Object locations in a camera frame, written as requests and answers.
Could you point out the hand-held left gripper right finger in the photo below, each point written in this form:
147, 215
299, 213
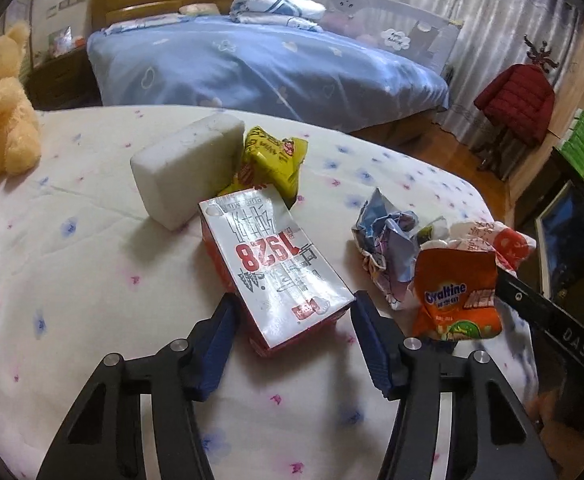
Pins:
377, 350

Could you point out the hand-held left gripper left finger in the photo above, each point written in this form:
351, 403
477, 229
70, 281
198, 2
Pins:
217, 350

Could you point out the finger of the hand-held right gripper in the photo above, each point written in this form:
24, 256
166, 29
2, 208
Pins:
519, 295

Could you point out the white red wrapper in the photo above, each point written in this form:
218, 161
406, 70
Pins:
502, 242

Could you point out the orange snack bag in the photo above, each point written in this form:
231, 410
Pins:
452, 300

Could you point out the red white milk carton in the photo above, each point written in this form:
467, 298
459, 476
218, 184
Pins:
272, 280

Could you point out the blue white wrapper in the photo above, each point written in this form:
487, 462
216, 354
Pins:
387, 245

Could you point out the white foam block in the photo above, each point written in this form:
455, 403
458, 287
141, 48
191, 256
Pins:
182, 170

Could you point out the yellow green snack packet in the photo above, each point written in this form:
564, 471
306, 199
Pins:
267, 160

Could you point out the dark cabinet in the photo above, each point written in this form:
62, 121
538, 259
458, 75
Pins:
542, 185

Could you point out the white floral bed sheet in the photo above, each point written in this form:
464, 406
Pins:
97, 285

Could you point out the red padded jacket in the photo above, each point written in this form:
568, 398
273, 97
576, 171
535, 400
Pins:
517, 105

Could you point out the dark wooden coat rack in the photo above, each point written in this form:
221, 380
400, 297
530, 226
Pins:
539, 52

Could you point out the wooden bed blue sheet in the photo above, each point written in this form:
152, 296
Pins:
247, 70

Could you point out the yellow teddy bear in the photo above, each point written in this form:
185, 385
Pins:
12, 125

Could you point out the wooden nightstand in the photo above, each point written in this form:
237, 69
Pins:
62, 80

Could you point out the flat blue white pillow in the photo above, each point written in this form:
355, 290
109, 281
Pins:
142, 22

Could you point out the small pink pillow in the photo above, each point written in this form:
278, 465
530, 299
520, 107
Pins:
198, 8

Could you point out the tissue pack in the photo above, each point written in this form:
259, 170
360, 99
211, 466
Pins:
64, 42

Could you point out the folded blue white quilt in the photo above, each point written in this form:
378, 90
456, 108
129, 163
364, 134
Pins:
272, 7

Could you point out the grey bed guard rail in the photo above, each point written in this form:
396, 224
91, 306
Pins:
372, 15

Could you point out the wall switch panel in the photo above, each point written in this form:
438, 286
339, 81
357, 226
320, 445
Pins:
69, 4

